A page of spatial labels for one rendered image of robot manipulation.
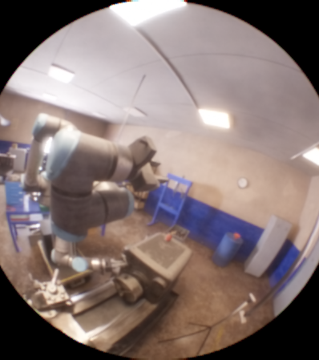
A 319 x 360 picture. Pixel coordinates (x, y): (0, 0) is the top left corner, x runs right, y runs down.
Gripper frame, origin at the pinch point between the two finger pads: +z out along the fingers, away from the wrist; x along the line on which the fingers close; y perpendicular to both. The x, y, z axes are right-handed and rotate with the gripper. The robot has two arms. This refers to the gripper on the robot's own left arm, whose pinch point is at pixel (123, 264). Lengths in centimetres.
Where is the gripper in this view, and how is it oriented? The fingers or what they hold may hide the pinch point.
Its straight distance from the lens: 99.7
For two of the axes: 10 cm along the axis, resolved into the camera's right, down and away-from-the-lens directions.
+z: 9.0, 1.0, 4.2
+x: -4.2, 0.2, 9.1
